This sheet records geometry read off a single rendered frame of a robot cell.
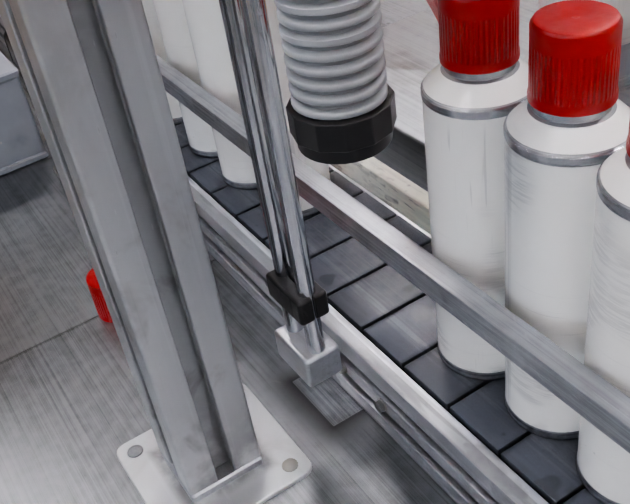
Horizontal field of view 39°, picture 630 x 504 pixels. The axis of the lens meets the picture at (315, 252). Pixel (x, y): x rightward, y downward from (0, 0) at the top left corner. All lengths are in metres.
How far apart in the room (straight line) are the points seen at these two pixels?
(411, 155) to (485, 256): 0.28
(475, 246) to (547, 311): 0.05
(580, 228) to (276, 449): 0.24
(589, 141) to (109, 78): 0.19
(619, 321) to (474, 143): 0.10
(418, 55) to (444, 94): 0.42
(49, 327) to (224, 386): 0.22
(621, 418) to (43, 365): 0.40
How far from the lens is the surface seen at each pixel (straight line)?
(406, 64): 0.79
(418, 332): 0.50
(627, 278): 0.33
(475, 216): 0.40
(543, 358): 0.37
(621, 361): 0.36
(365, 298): 0.53
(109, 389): 0.59
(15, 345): 0.65
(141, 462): 0.53
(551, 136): 0.35
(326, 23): 0.26
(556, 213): 0.36
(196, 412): 0.46
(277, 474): 0.51
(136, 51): 0.36
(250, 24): 0.37
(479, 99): 0.38
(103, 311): 0.63
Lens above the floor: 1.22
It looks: 37 degrees down
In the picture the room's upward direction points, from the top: 10 degrees counter-clockwise
